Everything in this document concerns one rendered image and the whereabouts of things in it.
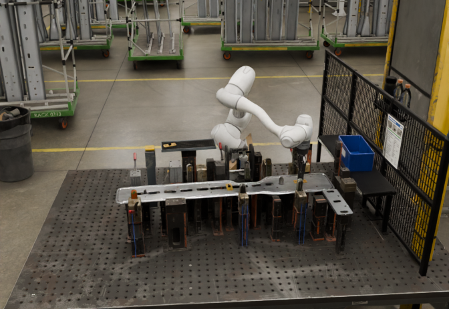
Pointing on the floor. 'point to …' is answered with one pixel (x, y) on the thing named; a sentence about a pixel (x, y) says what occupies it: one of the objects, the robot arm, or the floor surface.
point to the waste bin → (15, 144)
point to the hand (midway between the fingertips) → (301, 175)
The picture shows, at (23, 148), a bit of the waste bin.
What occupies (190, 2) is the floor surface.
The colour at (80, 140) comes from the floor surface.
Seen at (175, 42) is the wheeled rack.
